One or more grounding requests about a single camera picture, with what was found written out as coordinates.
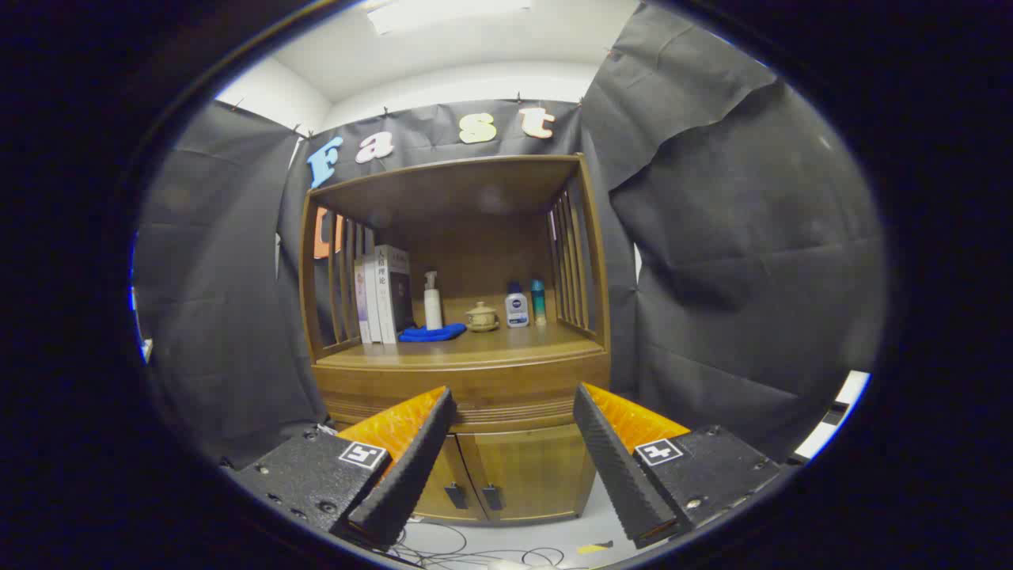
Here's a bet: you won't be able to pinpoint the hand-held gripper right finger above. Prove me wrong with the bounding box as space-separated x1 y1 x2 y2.
572 382 784 549

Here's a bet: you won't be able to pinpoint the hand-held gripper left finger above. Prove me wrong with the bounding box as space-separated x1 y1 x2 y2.
230 386 458 551

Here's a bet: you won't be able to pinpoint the wooden cabinet door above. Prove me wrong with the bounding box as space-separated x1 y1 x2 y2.
457 424 596 523
413 434 488 523

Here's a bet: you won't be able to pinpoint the wooden countertop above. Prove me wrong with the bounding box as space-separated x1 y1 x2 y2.
317 321 606 369

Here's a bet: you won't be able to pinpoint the wooden cabinet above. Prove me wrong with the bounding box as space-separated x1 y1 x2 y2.
298 154 612 525

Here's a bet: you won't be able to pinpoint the blue folded cloth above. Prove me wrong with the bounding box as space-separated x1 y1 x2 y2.
398 322 468 343

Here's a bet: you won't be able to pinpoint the white pump bottle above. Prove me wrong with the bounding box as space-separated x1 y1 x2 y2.
423 271 444 331

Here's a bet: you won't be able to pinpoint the pale purple book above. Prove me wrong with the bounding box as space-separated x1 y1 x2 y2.
355 257 373 344

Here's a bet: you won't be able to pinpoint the white book with dark cover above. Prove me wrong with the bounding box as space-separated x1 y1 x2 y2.
374 245 414 344

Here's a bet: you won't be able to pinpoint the tangled black cables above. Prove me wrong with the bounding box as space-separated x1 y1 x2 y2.
388 519 567 569

